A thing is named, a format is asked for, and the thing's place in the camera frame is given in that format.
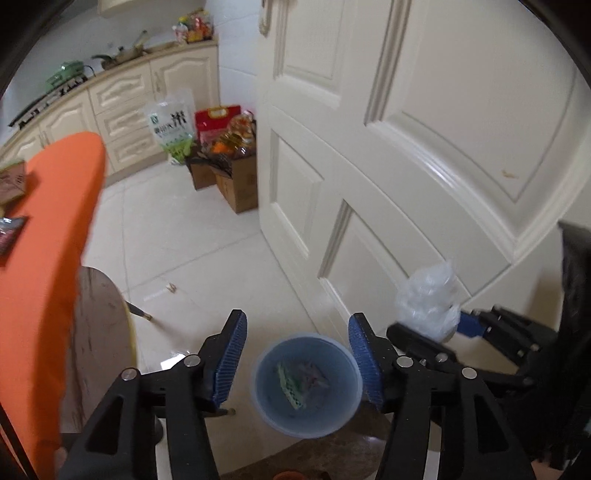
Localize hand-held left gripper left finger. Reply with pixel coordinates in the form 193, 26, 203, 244
58, 308, 247, 480

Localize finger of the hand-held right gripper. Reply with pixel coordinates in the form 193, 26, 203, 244
387, 323, 535, 387
457, 305, 555, 370

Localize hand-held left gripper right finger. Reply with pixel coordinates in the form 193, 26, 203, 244
347, 313, 536, 480

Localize clear plastic bag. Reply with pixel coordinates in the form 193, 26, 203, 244
394, 259, 461, 342

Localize blue plastic trash bin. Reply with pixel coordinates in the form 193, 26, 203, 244
250, 333, 363, 439

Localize green wrapper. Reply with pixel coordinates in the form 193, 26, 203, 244
277, 362, 308, 409

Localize wooden stool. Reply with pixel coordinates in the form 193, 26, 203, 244
60, 266, 138, 435

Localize large brown cardboard box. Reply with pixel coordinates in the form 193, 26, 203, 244
215, 154, 258, 214

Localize small brown cardboard box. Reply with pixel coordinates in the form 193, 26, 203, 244
187, 154, 218, 191

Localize white panelled door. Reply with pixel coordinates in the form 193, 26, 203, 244
256, 0, 583, 370

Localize round table with orange cover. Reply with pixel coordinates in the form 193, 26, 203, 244
0, 131, 108, 480

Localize white and green rice bag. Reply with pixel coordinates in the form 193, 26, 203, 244
144, 89, 195, 166

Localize red gift box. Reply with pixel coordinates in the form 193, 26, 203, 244
194, 105, 242, 146

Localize dark snack wrapper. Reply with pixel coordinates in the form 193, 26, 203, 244
0, 216, 29, 267

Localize cream lower kitchen cabinets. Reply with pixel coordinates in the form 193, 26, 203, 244
0, 41, 220, 185

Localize black gas stove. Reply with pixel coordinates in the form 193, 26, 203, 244
8, 76, 89, 129

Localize metal wok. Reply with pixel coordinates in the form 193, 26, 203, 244
91, 44, 148, 70

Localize green electric pot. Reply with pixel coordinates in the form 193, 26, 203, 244
45, 61, 86, 89

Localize group of condiment bottles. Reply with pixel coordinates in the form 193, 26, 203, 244
173, 9, 215, 44

